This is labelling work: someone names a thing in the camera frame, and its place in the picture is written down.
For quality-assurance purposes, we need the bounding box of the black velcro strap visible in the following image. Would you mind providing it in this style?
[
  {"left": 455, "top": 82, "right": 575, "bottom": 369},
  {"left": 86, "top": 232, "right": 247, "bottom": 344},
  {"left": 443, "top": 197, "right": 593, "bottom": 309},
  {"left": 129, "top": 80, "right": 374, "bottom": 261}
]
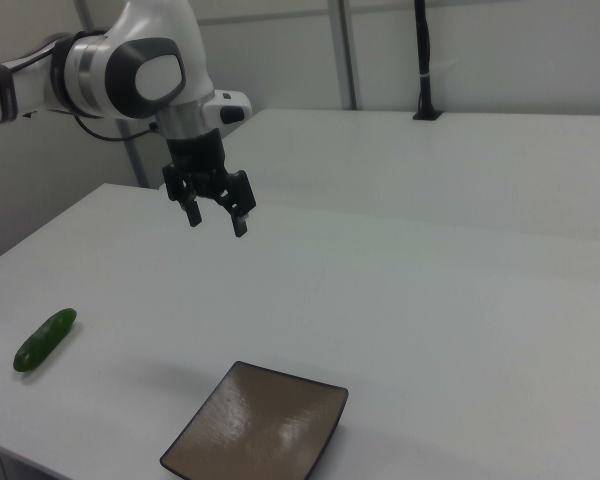
[{"left": 0, "top": 63, "right": 21, "bottom": 126}]

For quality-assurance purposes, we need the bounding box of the square brown ceramic plate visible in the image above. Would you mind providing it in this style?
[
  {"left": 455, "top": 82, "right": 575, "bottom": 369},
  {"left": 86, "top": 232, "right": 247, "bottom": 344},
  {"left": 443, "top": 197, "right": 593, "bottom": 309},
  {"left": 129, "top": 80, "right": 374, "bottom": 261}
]
[{"left": 159, "top": 360, "right": 350, "bottom": 480}]

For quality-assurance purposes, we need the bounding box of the green cucumber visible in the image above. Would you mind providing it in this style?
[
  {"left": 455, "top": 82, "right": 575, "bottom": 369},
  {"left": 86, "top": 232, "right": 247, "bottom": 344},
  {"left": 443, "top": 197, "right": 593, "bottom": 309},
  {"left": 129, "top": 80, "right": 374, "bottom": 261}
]
[{"left": 12, "top": 307, "right": 78, "bottom": 374}]

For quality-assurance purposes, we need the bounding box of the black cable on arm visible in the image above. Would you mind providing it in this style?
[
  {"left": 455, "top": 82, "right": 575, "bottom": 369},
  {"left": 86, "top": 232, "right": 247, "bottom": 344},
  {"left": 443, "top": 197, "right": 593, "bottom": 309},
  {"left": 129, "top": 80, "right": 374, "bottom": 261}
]
[{"left": 70, "top": 110, "right": 160, "bottom": 144}]

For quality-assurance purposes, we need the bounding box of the black pole with base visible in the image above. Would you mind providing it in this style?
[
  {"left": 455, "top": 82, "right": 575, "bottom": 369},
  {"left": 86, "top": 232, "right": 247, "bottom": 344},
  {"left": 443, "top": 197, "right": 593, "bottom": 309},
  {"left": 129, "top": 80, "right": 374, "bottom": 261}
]
[{"left": 411, "top": 0, "right": 444, "bottom": 122}]

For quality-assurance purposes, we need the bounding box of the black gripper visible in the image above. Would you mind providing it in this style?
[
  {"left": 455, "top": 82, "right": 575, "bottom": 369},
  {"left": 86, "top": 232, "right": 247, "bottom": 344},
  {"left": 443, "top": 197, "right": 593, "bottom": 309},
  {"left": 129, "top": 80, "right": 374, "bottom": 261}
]
[{"left": 161, "top": 128, "right": 258, "bottom": 239}]

